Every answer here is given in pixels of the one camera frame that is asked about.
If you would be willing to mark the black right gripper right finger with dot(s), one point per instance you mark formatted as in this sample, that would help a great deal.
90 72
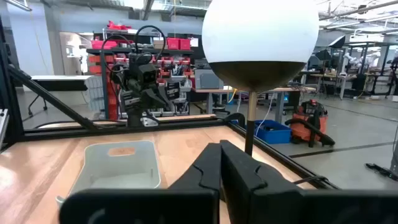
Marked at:
255 193

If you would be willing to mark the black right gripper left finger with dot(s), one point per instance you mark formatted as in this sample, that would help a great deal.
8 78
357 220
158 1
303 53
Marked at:
192 202

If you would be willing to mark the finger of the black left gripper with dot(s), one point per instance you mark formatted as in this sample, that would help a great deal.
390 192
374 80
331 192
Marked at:
163 99
152 98

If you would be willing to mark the grey plastic bin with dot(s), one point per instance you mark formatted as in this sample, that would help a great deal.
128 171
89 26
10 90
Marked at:
124 174

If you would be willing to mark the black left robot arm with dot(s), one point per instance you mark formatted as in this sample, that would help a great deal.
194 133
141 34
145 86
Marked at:
134 118

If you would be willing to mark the grey equipment box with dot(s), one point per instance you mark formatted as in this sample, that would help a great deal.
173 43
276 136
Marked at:
208 81

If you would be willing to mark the metal shelf with red bins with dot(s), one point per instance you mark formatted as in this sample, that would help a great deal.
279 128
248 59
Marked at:
178 44

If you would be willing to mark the blue crate with black items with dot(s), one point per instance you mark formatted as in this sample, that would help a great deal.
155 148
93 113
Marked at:
273 133

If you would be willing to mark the white rolling table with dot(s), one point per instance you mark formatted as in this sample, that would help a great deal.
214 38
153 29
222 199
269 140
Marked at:
62 77

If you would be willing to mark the orange shop vacuum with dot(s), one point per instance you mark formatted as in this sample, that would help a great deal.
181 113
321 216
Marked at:
306 124

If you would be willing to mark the wooden workbench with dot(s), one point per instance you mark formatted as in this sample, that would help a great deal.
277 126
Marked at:
295 89

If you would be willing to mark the black floor power strip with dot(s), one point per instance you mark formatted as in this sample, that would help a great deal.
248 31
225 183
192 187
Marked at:
384 172

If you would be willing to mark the distant robot workstation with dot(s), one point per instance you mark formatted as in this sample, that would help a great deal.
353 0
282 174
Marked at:
362 82

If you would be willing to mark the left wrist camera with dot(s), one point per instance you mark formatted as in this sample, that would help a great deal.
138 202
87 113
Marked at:
147 73

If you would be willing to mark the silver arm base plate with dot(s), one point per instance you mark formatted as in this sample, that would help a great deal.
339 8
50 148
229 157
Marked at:
150 122

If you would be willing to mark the black aluminium table frame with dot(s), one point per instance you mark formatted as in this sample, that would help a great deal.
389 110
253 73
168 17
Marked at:
77 133

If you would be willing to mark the silver metal bracket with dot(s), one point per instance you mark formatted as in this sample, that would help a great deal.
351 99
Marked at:
3 124

